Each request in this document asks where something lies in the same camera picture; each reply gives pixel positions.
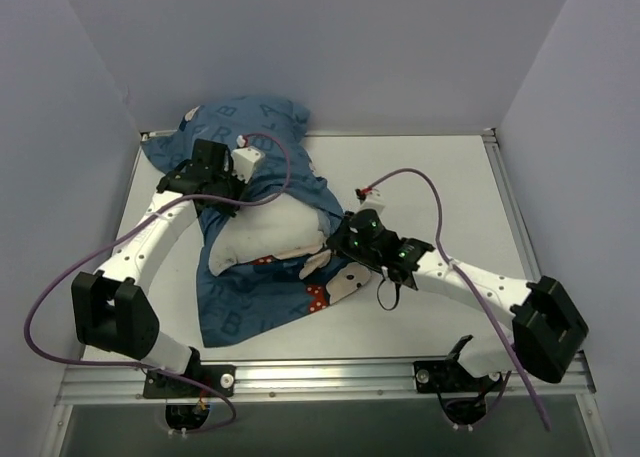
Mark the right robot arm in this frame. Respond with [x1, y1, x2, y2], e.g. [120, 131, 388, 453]
[327, 209, 589, 390]

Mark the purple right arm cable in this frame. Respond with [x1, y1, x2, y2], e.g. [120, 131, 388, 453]
[364, 166, 552, 432]

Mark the white pillow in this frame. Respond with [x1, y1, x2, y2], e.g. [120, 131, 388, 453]
[208, 194, 329, 276]

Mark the blue cartoon print pillowcase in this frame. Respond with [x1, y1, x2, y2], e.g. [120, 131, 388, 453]
[142, 95, 371, 347]

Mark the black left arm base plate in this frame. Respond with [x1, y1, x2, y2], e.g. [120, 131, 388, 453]
[142, 364, 236, 399]

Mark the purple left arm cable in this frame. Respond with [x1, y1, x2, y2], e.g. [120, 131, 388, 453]
[23, 132, 294, 434]

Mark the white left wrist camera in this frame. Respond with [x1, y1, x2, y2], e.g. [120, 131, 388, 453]
[231, 135, 265, 183]

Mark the aluminium front rail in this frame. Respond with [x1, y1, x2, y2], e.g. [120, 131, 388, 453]
[54, 352, 596, 407]

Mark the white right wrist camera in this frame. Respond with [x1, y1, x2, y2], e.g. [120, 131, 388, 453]
[355, 187, 386, 215]

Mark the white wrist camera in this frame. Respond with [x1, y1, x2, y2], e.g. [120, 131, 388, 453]
[355, 187, 386, 215]
[231, 135, 265, 183]

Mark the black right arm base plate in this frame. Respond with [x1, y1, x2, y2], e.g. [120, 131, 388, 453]
[413, 360, 503, 394]

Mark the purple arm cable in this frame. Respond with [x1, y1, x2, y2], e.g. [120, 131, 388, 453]
[364, 166, 552, 432]
[23, 132, 294, 434]

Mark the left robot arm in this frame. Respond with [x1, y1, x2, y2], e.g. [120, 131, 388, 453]
[71, 138, 265, 396]

